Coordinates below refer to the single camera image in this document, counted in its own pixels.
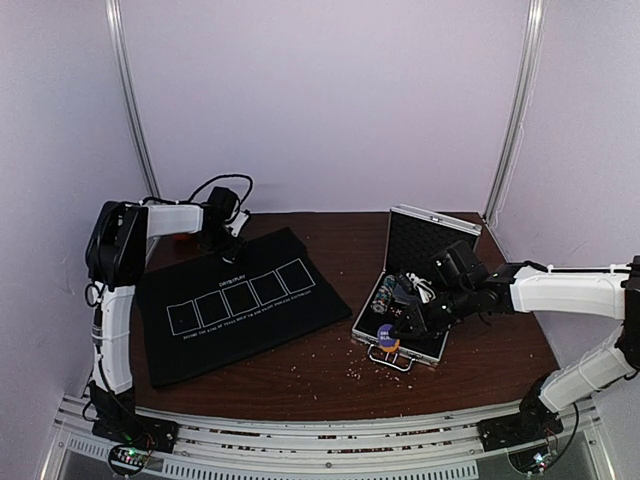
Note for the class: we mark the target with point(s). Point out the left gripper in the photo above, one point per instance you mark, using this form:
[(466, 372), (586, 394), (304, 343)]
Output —
[(232, 254)]

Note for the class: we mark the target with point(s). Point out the chip row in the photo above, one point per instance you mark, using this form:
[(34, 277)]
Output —
[(384, 295)]

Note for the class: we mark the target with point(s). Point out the purple small blind button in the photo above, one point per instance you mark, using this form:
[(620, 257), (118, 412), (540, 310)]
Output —
[(384, 336)]

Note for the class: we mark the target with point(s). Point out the right aluminium frame post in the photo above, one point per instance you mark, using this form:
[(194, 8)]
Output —
[(524, 88)]

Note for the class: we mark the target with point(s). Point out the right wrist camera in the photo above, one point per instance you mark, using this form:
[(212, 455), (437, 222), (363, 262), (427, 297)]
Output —
[(458, 266)]

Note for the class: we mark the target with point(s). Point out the aluminium frame post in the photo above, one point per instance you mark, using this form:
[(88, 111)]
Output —
[(524, 88), (118, 39)]

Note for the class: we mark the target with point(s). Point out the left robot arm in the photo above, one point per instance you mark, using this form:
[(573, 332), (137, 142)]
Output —
[(116, 258)]

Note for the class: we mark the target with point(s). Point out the black poker mat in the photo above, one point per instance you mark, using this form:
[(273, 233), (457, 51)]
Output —
[(205, 313)]

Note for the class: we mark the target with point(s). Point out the orange big blind button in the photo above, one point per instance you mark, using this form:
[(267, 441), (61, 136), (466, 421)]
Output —
[(390, 348)]

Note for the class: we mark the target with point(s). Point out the aluminium poker case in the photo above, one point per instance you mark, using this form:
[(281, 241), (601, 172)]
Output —
[(414, 236)]

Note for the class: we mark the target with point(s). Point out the left aluminium frame post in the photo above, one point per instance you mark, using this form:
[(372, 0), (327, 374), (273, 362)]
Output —
[(118, 39)]

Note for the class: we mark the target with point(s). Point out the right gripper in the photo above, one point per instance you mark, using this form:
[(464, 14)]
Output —
[(420, 318)]

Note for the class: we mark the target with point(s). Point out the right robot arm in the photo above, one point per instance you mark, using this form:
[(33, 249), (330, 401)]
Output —
[(611, 292)]

